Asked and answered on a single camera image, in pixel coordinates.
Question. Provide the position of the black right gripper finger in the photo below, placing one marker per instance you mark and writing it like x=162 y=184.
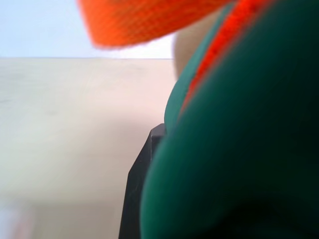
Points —
x=138 y=179

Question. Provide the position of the green and orange plush toy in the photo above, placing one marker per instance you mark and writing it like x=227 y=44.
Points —
x=236 y=139

